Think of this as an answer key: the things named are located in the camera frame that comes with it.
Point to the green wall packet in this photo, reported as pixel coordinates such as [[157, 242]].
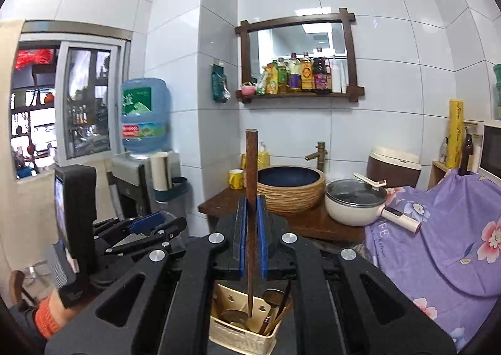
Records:
[[219, 84]]

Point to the left hand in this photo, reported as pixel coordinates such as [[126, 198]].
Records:
[[51, 315]]

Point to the yellow soap bottle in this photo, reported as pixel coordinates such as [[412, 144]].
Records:
[[263, 156]]

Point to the beige plastic utensil basket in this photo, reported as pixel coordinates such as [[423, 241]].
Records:
[[234, 338]]

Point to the window with frame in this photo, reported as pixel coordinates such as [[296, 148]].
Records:
[[65, 87]]

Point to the bronze faucet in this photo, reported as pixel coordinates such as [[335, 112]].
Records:
[[319, 156]]

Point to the woven basin sink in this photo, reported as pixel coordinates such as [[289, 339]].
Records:
[[290, 190]]

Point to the brown white rice cooker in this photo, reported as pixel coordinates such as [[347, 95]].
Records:
[[395, 167]]

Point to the black chopstick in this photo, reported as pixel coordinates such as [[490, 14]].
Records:
[[284, 301]]

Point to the dark glass bottle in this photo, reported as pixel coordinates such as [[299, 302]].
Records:
[[466, 154]]

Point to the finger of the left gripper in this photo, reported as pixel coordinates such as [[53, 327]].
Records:
[[145, 225]]

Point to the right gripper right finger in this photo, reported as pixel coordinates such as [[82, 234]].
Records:
[[343, 304]]

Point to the wooden chopstick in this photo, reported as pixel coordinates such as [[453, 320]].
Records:
[[251, 144]]

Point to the brown wooden counter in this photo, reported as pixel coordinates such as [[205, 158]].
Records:
[[314, 223]]

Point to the green jar stack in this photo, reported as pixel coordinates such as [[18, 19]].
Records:
[[497, 73]]

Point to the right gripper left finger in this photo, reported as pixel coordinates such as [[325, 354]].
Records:
[[162, 305]]

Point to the yellow mug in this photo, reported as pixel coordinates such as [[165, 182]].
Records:
[[236, 179]]

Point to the white microwave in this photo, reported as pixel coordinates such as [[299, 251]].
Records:
[[490, 158]]

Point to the white pot with lid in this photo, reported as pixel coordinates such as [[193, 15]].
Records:
[[356, 203]]

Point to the water dispenser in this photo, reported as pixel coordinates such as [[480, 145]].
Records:
[[132, 189]]

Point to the ladle with wooden handle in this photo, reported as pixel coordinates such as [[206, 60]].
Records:
[[273, 298]]

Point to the purple floral cloth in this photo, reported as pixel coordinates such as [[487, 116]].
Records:
[[450, 268]]

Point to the blue water bottle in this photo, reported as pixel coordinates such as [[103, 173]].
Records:
[[146, 116]]

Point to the wooden framed mirror shelf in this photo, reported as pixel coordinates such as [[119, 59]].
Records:
[[307, 55]]

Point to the metal spoon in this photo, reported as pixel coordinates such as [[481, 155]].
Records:
[[235, 318]]

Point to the yellow roll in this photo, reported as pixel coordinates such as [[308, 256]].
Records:
[[456, 133]]

